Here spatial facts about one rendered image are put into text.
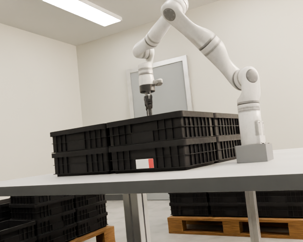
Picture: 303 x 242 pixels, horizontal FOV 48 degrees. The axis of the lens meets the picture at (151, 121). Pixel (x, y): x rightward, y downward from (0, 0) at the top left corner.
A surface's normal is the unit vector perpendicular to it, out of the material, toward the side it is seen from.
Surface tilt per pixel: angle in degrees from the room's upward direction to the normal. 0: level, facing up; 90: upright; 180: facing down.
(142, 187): 90
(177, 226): 90
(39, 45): 90
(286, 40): 90
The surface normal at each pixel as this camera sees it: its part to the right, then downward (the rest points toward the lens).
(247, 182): -0.51, -0.02
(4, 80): 0.86, -0.13
